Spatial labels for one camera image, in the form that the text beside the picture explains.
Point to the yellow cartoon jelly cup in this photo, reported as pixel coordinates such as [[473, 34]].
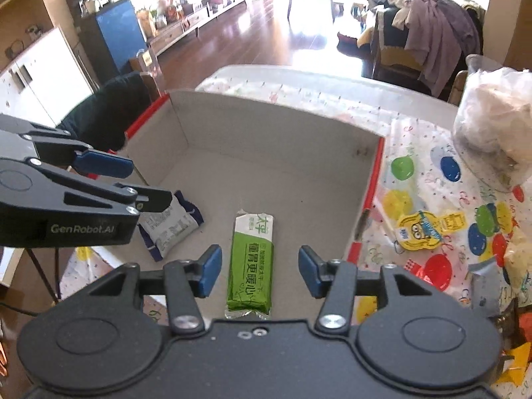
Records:
[[419, 232]]

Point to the pale yellow packet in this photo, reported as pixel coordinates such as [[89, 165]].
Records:
[[519, 262]]

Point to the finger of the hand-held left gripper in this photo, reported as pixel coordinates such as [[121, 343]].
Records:
[[153, 200], [106, 164]]

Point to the blue white snack packet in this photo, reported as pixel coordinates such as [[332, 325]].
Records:
[[172, 226]]

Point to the dotted printed tablecloth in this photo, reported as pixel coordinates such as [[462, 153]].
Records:
[[415, 149]]

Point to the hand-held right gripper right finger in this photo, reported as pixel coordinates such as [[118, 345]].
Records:
[[309, 270]]

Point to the brown paper bag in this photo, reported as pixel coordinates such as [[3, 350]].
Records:
[[145, 68]]

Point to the coffee table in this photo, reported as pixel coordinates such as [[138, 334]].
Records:
[[309, 2]]

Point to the blue cabinet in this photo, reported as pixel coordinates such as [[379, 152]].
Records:
[[116, 33]]

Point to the white cabinet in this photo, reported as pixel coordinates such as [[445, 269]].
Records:
[[45, 79]]

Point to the red cardboard box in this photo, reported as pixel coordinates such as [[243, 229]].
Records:
[[266, 153]]

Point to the orange packet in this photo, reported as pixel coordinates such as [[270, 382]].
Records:
[[517, 361]]

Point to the grey foil packet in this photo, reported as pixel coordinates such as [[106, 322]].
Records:
[[486, 286]]

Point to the green snack packet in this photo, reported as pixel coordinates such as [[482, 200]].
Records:
[[250, 266]]

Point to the purple garment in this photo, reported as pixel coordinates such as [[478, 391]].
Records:
[[440, 33]]

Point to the black draped chair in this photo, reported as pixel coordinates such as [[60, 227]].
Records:
[[104, 108]]

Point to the clear bag of white stuff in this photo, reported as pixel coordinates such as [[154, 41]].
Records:
[[494, 112]]

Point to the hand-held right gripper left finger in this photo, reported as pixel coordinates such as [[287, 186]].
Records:
[[210, 269]]

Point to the low media console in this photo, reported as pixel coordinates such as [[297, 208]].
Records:
[[187, 20]]

